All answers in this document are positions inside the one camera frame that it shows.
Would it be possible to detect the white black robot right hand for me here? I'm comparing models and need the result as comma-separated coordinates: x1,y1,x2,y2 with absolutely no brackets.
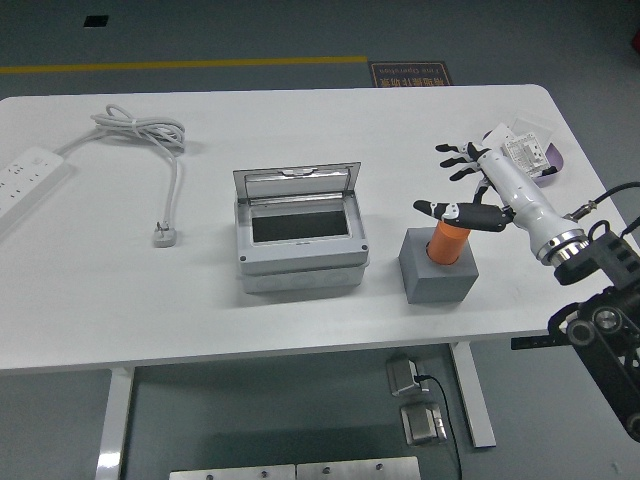
413,141,586,261

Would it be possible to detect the orange cylindrical battery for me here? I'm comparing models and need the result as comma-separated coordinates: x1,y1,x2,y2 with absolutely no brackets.
425,219,471,266

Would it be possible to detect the transparent hinged box lid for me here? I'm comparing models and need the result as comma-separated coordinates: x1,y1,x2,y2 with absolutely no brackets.
232,160,363,202

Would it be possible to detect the grey electrical junction box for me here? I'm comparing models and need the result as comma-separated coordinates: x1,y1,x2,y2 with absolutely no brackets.
233,192,370,295

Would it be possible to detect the plain white square box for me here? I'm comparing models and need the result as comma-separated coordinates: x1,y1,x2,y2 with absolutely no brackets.
483,122,519,151

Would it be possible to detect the metal floor socket box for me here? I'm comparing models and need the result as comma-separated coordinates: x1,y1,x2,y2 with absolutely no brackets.
399,402,448,446
385,353,426,398

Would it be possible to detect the purple plastic tray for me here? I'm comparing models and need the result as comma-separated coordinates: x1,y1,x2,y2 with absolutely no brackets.
482,128,567,190

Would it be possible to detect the clear plastic bag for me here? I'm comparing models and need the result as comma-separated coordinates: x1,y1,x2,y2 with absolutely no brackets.
510,114,557,146

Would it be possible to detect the grey block with round hole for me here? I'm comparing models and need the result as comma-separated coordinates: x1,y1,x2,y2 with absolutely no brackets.
398,227,480,305

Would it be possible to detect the black table control panel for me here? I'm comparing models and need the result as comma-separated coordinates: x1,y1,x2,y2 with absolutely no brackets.
510,335,552,350

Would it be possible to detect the dark floor sign with text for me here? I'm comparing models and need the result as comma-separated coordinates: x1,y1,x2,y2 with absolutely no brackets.
368,60,453,89

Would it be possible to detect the white table leg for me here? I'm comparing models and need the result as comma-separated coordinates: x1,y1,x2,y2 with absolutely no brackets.
95,367,136,480
448,342,497,450

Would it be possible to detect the grey metal plate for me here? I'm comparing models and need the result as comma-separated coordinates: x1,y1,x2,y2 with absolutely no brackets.
168,463,296,480
295,455,421,480

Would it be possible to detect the white power strip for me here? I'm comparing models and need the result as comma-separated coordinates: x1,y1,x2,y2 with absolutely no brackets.
0,145,71,236

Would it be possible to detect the white labelled switch module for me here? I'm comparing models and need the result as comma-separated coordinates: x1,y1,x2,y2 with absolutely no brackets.
501,132,551,180

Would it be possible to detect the black floor cable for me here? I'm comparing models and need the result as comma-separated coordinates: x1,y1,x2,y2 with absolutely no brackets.
414,373,464,480

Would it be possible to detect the white power cord with plug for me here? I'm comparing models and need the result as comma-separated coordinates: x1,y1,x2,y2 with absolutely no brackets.
54,103,187,250

